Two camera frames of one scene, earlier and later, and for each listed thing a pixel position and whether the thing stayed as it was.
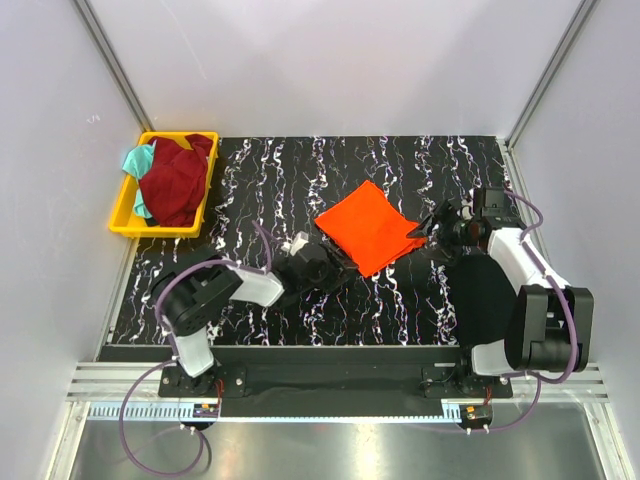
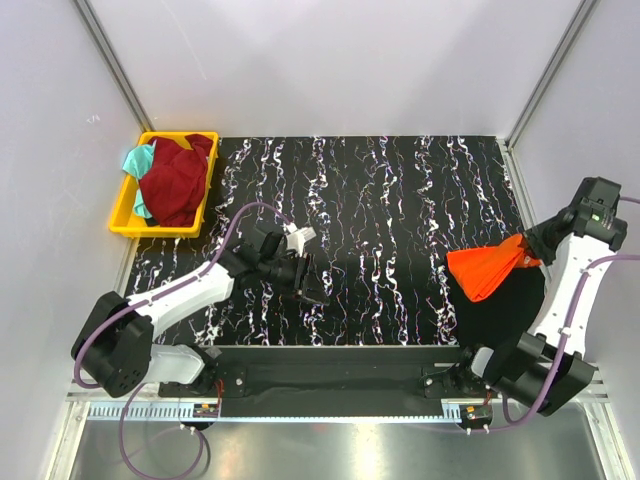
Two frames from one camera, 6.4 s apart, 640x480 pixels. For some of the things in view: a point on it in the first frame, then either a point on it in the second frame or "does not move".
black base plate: [321, 375] does not move
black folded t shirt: [489, 308] does not move
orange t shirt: [371, 228] to [480, 271]
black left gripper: [329, 267] to [304, 275]
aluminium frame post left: [137, 108] does not move
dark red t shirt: [173, 189] does not move
